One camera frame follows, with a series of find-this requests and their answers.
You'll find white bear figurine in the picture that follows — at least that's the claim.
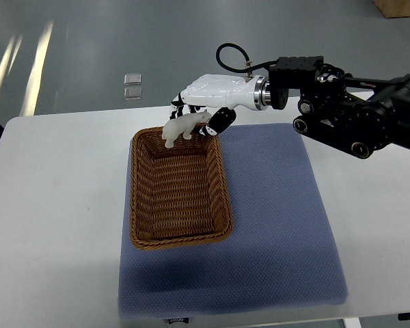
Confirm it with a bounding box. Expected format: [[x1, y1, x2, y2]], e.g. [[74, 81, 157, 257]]
[[161, 111, 212, 148]]

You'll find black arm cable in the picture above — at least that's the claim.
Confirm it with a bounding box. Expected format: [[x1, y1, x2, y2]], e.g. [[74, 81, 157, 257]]
[[215, 42, 281, 78]]

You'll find table label tag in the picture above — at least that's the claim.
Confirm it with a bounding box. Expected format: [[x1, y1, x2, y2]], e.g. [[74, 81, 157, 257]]
[[168, 318, 188, 327]]

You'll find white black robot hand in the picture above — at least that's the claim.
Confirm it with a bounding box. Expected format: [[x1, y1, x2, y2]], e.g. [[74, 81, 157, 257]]
[[169, 74, 269, 136]]

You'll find blue textured mat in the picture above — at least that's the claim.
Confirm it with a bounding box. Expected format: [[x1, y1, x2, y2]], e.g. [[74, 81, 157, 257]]
[[118, 124, 348, 320]]

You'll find wooden box corner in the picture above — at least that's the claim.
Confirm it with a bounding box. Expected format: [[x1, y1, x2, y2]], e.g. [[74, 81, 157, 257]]
[[373, 0, 410, 18]]

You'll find brown wicker basket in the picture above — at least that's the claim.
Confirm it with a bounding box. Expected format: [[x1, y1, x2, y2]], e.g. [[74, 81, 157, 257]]
[[129, 127, 234, 251]]

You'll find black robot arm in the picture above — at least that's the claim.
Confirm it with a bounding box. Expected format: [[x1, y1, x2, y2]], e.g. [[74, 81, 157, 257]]
[[262, 56, 410, 159]]

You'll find upper metal floor plate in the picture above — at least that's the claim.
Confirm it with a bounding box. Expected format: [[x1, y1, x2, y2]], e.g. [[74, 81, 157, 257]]
[[124, 73, 141, 85]]

